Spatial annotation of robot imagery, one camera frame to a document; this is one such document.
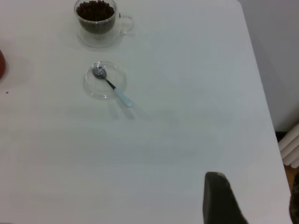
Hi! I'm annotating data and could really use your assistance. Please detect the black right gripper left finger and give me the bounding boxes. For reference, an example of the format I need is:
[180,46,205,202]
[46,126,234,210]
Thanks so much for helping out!
[202,172,249,224]

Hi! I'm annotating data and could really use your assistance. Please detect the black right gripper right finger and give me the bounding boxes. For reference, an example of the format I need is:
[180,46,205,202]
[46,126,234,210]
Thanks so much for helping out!
[289,173,299,224]

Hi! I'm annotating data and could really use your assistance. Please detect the spoon with pale blue handle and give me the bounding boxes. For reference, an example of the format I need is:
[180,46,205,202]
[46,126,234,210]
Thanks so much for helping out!
[92,66,133,108]

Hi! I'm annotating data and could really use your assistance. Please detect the clear glass cup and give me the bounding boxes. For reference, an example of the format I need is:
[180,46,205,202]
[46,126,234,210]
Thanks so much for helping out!
[74,0,135,49]

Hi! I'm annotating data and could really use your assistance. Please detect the red ceramic mug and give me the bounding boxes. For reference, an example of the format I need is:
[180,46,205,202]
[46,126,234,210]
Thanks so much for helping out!
[0,49,6,79]

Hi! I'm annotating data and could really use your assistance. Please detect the dark coffee beans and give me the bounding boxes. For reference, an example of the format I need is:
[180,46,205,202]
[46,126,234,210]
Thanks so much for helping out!
[77,0,115,35]

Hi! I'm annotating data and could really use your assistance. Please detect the white radiator pipes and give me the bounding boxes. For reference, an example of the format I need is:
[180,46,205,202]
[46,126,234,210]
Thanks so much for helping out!
[278,122,299,168]

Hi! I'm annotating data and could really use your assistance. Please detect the clear glass saucer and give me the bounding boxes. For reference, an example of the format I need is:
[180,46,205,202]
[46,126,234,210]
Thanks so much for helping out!
[84,61,128,100]

